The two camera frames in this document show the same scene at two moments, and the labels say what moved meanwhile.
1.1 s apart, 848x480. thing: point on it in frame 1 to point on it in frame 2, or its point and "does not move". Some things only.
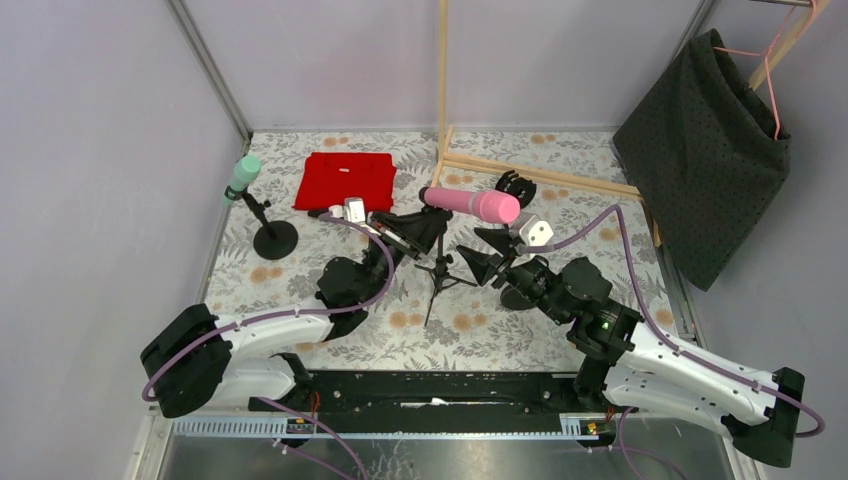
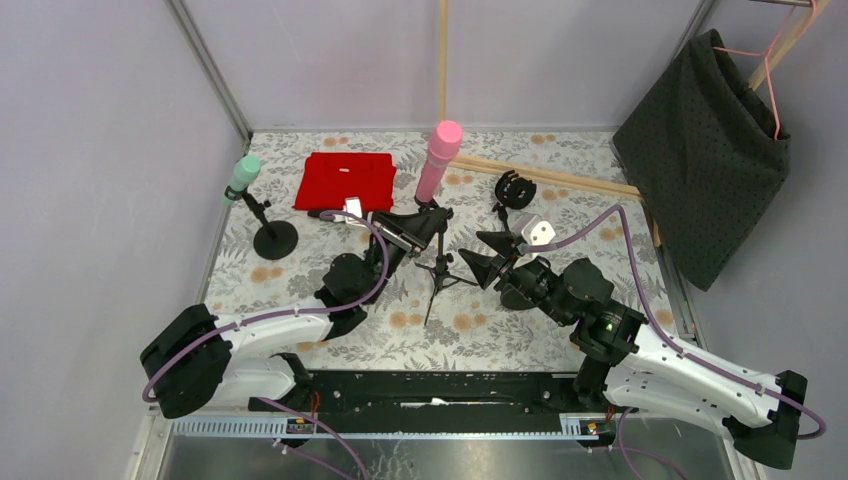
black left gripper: (395, 233) does not move
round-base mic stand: (524, 188) does not move
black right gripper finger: (479, 263) does not move
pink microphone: (486, 207) to (445, 141)
